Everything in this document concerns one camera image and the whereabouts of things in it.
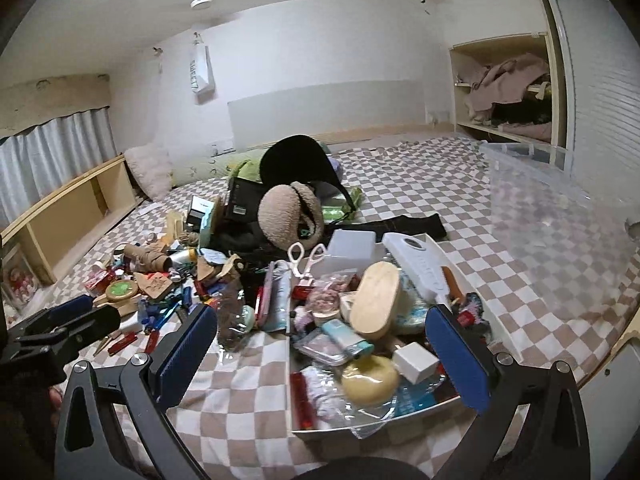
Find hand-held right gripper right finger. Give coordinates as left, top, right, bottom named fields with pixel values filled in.
left=424, top=304, right=591, bottom=480

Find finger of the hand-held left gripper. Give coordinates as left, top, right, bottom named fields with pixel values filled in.
left=10, top=294, right=96, bottom=333
left=17, top=306, right=122, bottom=361

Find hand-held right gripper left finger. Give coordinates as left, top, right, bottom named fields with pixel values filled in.
left=54, top=304, right=219, bottom=480

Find white charger cube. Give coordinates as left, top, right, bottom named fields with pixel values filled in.
left=392, top=342, right=441, bottom=385

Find pale yellow oval dish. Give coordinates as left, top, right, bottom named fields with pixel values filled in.
left=340, top=355, right=401, bottom=407

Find wooden oval block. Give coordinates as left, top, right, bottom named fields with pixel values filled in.
left=348, top=261, right=402, bottom=341

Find pale blue packet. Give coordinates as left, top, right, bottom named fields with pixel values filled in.
left=320, top=320, right=376, bottom=361

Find white rectangular container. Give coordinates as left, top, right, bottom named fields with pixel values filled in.
left=286, top=232, right=496, bottom=443

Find person's left forearm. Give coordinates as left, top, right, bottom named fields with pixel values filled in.
left=0, top=395, right=61, bottom=480

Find small red box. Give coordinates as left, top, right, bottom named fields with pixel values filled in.
left=84, top=269, right=117, bottom=295

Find pile of red packets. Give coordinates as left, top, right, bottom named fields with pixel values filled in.
left=85, top=280, right=221, bottom=356

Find round cork coaster green print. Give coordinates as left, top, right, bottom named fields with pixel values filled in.
left=105, top=280, right=141, bottom=303

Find dark patterned pouch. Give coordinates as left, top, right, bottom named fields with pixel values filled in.
left=452, top=292, right=488, bottom=346

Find pile of blue packets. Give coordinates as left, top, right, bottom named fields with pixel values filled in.
left=137, top=285, right=193, bottom=333

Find clear blue printed bag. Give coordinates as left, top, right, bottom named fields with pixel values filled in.
left=350, top=375, right=451, bottom=418

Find crumpled clear plastic bag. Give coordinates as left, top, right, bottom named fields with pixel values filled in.
left=216, top=280, right=261, bottom=351

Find engraved wooden plaque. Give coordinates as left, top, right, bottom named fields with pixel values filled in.
left=145, top=271, right=175, bottom=301

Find checkered blanket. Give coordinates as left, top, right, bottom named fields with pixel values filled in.
left=50, top=135, right=640, bottom=480

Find wooden bedside shelf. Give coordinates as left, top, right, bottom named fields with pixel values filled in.
left=0, top=155, right=143, bottom=286

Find cardboard tube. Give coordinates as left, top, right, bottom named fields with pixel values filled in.
left=122, top=240, right=173, bottom=273

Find brown cardboard wedge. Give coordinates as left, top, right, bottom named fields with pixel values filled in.
left=196, top=255, right=226, bottom=283

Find pink pen case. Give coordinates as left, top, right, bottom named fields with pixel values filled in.
left=255, top=260, right=291, bottom=333

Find white remote-like device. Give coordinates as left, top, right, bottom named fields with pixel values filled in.
left=382, top=232, right=453, bottom=306

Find shiny red foil packet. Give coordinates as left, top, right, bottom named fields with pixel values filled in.
left=292, top=372, right=316, bottom=431

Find pink pad pack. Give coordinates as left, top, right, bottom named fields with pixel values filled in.
left=292, top=327, right=351, bottom=368

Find white lace cloth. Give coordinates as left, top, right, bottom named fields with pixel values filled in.
left=300, top=366, right=351, bottom=423

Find black cloth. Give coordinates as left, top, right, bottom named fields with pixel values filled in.
left=367, top=214, right=448, bottom=241

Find black box white face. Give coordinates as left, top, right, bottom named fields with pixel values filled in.
left=186, top=195, right=218, bottom=228

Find pale grey curtain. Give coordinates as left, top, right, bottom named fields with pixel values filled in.
left=0, top=107, right=118, bottom=231

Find pink bead bag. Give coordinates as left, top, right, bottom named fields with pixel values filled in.
left=305, top=272, right=361, bottom=313

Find white fluffy pillow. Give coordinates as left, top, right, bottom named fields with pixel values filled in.
left=124, top=142, right=176, bottom=203

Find translucent white box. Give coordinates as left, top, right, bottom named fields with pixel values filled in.
left=325, top=229, right=377, bottom=273

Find white bedside cabinet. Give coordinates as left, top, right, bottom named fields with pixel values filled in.
left=575, top=305, right=640, bottom=461

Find beige fluffy earmuffs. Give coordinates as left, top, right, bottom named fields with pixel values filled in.
left=257, top=181, right=326, bottom=261

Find clear plastic storage box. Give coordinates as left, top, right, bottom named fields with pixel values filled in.
left=480, top=140, right=640, bottom=271

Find green foil packet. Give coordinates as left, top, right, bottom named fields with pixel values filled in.
left=320, top=186, right=366, bottom=226

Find green plush toy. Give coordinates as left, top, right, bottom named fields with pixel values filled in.
left=229, top=159, right=266, bottom=183

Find pale green bolster pillow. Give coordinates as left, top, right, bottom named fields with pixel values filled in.
left=167, top=147, right=266, bottom=191

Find beige curtain valance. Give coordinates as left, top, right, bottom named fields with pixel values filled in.
left=0, top=74, right=111, bottom=136

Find purple cloth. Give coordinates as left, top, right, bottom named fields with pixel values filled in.
left=320, top=152, right=346, bottom=196

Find black cap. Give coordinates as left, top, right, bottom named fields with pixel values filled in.
left=259, top=135, right=358, bottom=211

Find wooden closet shelf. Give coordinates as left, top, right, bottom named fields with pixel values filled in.
left=447, top=32, right=568, bottom=158

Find dark clothes pile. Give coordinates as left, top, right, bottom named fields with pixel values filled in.
left=487, top=100, right=553, bottom=128

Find white air conditioner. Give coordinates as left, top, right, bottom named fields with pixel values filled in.
left=189, top=42, right=217, bottom=96

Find pink cloth pile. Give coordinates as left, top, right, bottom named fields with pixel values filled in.
left=457, top=52, right=551, bottom=121

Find white sliding door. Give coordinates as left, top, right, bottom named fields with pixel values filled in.
left=542, top=0, right=640, bottom=196

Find white handled scissors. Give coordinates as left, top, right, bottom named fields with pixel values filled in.
left=287, top=242, right=328, bottom=278

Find white wall panel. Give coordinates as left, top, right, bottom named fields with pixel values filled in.
left=227, top=80, right=428, bottom=151

